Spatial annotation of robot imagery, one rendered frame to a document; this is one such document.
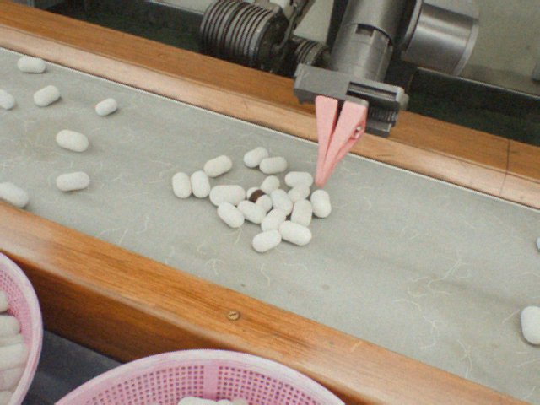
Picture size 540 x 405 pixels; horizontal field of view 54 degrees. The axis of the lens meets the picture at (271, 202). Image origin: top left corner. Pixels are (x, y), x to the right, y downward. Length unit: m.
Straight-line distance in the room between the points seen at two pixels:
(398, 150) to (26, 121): 0.47
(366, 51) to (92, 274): 0.32
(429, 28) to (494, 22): 2.07
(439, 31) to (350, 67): 0.09
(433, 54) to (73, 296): 0.40
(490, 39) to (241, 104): 1.99
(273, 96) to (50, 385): 0.46
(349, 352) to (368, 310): 0.08
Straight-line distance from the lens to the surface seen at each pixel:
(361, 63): 0.52
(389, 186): 0.66
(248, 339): 0.43
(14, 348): 0.47
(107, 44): 0.89
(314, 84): 0.50
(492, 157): 0.74
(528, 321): 0.54
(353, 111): 0.49
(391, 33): 0.55
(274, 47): 0.98
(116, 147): 0.68
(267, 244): 0.53
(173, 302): 0.45
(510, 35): 2.64
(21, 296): 0.49
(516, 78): 2.70
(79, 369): 0.53
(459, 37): 0.56
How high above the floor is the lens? 1.11
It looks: 38 degrees down
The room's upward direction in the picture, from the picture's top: 8 degrees clockwise
